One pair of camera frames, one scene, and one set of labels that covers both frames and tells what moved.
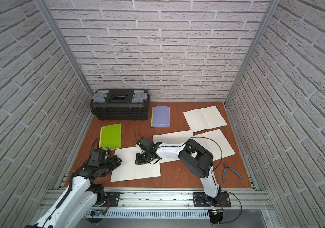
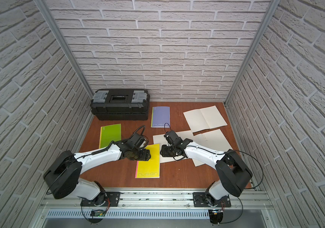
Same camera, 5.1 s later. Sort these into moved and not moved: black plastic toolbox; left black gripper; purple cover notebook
Moved: left black gripper
Not moved: black plastic toolbox; purple cover notebook
